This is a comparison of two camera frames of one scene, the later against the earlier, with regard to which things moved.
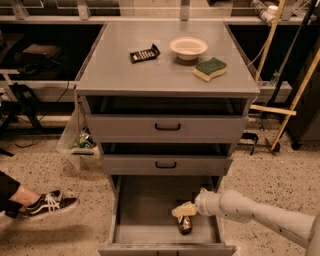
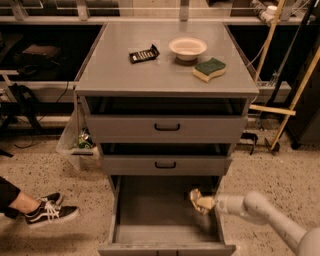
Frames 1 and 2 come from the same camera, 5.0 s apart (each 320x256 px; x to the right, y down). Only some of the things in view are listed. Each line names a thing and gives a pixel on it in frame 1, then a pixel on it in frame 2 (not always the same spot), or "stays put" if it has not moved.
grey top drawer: [166, 120] stays put
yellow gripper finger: [186, 209] to [206, 201]
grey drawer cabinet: [164, 102] stays put
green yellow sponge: [207, 69] stays put
